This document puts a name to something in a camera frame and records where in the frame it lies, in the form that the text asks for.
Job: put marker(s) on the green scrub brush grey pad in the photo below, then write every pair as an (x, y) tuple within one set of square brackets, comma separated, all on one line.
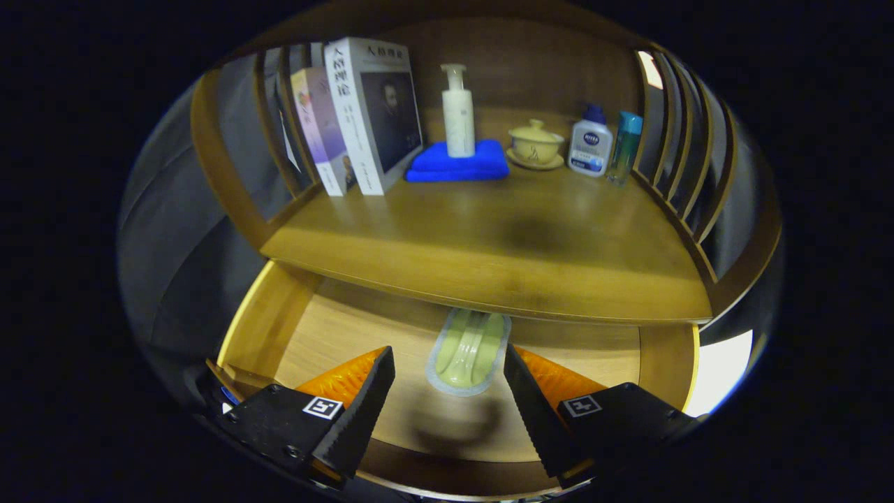
[(466, 356)]

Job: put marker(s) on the white box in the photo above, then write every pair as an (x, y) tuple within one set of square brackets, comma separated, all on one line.
[(719, 370)]

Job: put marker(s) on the white lotion bottle blue cap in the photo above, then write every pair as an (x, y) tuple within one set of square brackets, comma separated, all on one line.
[(590, 147)]

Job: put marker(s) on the white pump bottle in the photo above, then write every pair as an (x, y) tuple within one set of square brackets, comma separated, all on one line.
[(458, 122)]

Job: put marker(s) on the purple book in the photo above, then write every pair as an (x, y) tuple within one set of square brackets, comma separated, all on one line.
[(321, 133)]

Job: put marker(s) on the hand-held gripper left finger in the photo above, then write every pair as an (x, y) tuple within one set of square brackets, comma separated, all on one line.
[(363, 412)]

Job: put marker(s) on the teal bottle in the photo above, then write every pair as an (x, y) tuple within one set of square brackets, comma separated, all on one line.
[(625, 147)]

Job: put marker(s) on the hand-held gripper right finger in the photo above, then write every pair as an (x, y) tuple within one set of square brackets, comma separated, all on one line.
[(534, 419)]

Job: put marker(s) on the blue folded cloth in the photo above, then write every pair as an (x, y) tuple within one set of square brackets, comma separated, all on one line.
[(447, 169)]

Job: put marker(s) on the yellow lidded teacup with saucer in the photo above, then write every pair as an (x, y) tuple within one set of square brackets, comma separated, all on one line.
[(534, 147)]

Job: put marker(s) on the thick white book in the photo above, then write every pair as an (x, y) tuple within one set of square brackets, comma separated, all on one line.
[(370, 119)]

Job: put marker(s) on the brown wooden cabinet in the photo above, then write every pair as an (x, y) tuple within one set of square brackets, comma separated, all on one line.
[(531, 63)]

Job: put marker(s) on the brown wooden countertop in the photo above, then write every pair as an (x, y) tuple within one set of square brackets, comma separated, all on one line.
[(489, 237)]

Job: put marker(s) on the brown wooden drawer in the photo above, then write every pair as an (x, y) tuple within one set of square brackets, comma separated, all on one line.
[(335, 335)]

